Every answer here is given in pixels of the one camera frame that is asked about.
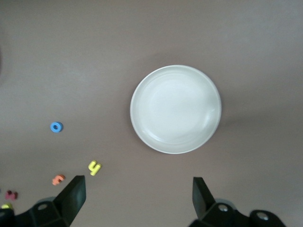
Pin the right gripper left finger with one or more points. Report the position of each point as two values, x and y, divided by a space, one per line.
71 203

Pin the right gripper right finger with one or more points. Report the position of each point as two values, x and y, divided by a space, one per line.
208 210

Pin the orange foam letter r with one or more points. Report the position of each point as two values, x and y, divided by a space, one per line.
57 180

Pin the yellow foam letter h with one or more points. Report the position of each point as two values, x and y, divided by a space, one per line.
95 169

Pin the blue foam letter o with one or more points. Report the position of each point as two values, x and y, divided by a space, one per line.
51 127

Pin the dark red foam letter z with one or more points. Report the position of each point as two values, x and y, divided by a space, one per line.
11 195

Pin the yellow foam letter s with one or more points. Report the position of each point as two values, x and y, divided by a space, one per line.
6 206

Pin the beige round plate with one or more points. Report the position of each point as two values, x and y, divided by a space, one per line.
176 108

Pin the brown table cover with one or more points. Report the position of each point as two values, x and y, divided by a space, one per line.
71 71

